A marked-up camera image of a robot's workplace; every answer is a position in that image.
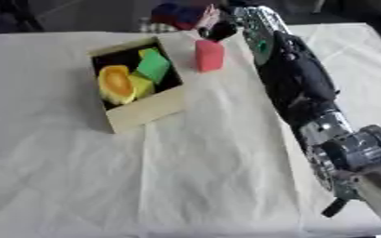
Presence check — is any green square block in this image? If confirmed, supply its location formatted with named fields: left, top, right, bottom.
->
left=135, top=47, right=173, bottom=85

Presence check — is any tan cardboard box black inside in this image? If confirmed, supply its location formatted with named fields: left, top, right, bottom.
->
left=86, top=35, right=188, bottom=135

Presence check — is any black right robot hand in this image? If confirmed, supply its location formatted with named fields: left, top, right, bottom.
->
left=197, top=18, right=240, bottom=43

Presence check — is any yellow block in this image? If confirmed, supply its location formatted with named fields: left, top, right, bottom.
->
left=126, top=73, right=157, bottom=99

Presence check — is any yellow orange toy fruit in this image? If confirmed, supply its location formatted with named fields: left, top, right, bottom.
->
left=96, top=64, right=138, bottom=106

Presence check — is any red rectangular block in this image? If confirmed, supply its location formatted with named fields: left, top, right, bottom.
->
left=193, top=39, right=227, bottom=73

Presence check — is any black tripod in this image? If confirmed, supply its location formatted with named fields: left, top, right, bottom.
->
left=0, top=0, right=46, bottom=33

